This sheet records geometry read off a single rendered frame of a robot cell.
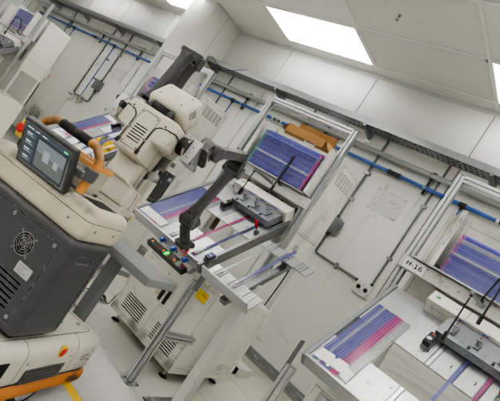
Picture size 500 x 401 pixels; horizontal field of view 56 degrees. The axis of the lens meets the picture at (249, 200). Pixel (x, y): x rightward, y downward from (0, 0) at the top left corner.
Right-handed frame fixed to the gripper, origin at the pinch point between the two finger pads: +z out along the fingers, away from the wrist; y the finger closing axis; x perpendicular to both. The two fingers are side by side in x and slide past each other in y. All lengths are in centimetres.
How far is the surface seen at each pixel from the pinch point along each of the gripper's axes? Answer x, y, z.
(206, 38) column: -242, 307, -24
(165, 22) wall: -283, 462, -9
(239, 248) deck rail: -30.3, -10.7, 2.4
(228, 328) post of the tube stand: 0.4, -40.2, 22.1
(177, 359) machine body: 13, -12, 63
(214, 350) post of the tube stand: 9, -40, 32
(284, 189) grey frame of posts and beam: -80, 5, -12
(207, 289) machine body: -15.2, -1.2, 32.1
